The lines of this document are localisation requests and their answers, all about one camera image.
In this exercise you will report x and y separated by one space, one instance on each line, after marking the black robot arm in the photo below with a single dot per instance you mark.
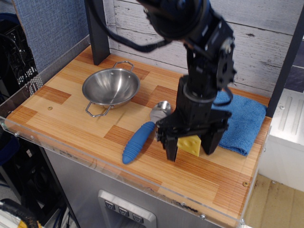
209 42

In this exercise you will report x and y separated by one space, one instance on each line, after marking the stainless steel cabinet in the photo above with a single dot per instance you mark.
80 185

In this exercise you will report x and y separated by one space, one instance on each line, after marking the yellow tape wrapped object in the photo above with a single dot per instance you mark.
28 224

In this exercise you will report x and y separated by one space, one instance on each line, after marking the white ribbed side unit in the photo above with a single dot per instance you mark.
283 156

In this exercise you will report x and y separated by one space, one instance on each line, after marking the blue handled metal spoon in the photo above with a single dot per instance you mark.
137 141

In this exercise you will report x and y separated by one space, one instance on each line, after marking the button control panel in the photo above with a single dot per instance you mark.
119 213

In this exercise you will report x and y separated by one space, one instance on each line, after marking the yellow cheese wedge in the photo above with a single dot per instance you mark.
190 144

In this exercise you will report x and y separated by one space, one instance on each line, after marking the dark vertical post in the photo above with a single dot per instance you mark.
287 65
98 38

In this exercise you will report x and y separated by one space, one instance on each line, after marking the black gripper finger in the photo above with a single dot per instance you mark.
171 149
210 141

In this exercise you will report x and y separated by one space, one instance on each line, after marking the black equipment rack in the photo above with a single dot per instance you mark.
17 65

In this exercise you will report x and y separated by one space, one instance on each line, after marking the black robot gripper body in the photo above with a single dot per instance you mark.
190 117

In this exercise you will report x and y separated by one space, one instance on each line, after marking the dark right vertical post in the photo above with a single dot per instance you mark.
287 65

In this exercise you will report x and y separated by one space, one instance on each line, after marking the blue folded cloth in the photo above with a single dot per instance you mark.
244 124

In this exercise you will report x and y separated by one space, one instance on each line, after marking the stainless steel pot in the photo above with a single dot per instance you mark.
112 87

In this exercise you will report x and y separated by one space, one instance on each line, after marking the dark left vertical post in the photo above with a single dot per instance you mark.
98 38

